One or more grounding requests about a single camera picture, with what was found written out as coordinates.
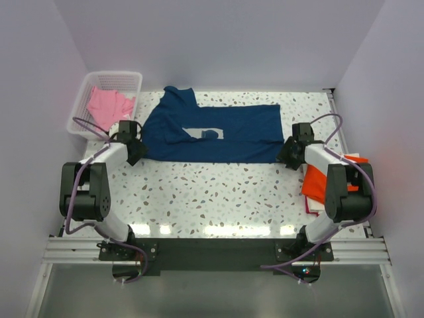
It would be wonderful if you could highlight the white plastic basket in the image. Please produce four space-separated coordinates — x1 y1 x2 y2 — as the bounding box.
67 71 142 140

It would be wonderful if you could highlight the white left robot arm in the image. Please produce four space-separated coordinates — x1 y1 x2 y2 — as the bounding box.
59 121 147 260

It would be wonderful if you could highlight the orange folded t-shirt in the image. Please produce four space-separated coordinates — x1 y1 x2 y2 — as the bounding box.
300 158 369 203

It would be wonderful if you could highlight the navy blue printed t-shirt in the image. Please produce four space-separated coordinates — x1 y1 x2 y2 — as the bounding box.
142 86 284 164

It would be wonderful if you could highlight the pink t-shirt in basket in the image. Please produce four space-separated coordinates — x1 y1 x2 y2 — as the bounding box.
87 87 135 131

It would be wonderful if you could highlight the white folded t-shirt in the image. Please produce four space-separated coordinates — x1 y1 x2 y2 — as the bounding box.
299 152 362 215

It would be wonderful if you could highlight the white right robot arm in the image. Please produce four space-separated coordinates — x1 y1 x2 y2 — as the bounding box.
277 123 377 260

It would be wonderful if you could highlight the aluminium frame rail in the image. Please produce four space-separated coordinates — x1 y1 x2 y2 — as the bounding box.
326 89 394 266

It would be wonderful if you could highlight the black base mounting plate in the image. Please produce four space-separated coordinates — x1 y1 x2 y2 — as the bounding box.
99 237 335 285

